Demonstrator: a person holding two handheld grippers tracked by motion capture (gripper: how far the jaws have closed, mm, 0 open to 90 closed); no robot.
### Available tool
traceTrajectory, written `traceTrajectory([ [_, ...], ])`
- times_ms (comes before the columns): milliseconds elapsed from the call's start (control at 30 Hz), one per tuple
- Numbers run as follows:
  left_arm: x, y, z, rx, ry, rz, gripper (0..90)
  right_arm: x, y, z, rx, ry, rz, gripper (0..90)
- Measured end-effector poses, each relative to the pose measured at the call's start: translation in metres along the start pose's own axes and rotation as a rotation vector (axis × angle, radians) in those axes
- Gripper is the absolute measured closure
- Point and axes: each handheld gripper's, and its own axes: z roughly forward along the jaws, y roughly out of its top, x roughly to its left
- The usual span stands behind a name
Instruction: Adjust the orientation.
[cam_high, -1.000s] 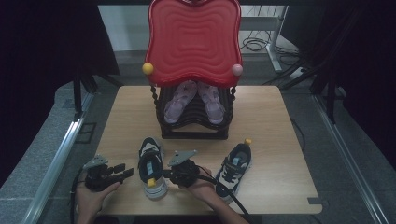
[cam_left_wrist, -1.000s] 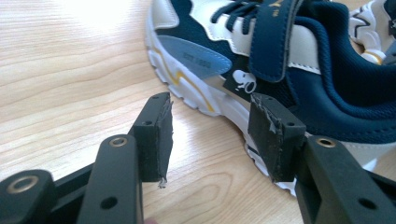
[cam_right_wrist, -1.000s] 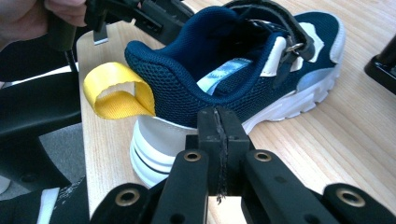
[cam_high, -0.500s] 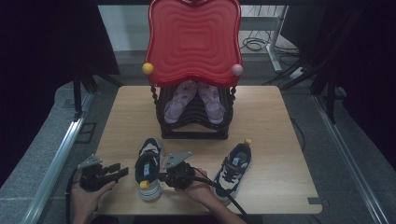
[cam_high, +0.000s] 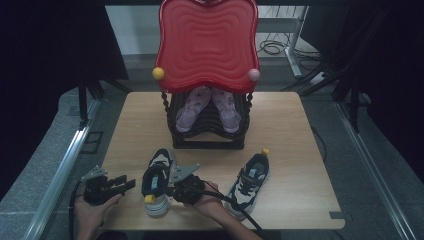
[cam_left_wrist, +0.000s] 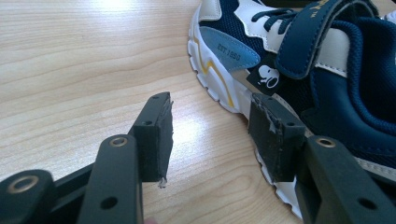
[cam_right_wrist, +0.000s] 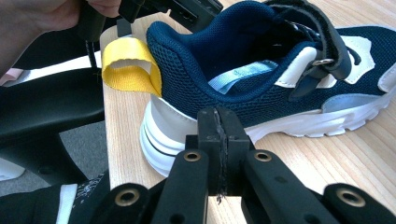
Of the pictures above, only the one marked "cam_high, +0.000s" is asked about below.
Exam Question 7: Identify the left hand-held gripper cable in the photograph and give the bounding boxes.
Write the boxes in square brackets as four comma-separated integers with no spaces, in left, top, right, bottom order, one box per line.
[68,181,83,240]

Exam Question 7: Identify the white power strip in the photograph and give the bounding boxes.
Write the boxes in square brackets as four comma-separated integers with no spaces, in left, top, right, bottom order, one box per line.
[309,71,326,86]

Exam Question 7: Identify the right hand-held gripper cable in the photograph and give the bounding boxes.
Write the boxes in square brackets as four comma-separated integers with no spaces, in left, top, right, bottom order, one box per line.
[203,181,264,233]

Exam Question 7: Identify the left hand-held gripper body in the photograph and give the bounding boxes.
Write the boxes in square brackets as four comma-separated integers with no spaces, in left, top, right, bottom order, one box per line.
[80,165,118,205]

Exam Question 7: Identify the person's left hand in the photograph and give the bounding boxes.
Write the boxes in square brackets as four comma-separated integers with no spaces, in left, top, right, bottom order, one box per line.
[73,194,123,231]

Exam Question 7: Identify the person's right hand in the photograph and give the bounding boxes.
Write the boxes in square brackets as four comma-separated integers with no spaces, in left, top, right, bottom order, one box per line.
[186,182,225,218]

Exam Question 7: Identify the navy and cream sneaker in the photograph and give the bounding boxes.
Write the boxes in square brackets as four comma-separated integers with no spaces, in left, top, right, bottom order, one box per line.
[224,148,271,221]
[140,148,179,218]

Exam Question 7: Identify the purple jelly sandal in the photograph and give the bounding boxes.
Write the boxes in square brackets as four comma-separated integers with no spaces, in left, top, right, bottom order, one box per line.
[175,85,212,133]
[211,87,242,134]

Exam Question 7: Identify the red and black shoe rack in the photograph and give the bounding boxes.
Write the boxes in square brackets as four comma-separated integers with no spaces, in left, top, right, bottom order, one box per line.
[152,0,261,150]

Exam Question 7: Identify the white desk frame leg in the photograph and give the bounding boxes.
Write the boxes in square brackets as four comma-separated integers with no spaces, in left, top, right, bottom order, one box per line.
[258,5,309,79]

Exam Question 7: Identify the black metal stand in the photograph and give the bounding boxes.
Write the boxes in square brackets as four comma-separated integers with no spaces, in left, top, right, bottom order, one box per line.
[78,73,131,129]
[283,59,371,134]

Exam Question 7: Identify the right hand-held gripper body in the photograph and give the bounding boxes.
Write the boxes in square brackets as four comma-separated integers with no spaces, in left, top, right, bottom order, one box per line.
[169,163,206,204]

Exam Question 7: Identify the black floor cables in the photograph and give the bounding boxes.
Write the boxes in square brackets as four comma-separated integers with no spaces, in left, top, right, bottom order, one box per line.
[256,33,321,62]

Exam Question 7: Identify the black floor bracket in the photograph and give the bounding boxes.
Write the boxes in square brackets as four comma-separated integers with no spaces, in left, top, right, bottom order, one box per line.
[81,131,104,154]

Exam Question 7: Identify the black curtain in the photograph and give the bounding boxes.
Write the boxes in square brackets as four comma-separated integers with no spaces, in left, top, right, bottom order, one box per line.
[0,0,129,201]
[301,0,424,184]

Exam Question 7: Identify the hand-held gripper cable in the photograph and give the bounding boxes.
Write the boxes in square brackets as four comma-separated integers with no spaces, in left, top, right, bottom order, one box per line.
[68,181,83,240]
[203,181,264,233]

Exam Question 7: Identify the aluminium rail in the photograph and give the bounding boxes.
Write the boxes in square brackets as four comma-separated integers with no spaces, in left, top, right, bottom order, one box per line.
[334,101,418,240]
[21,99,101,240]

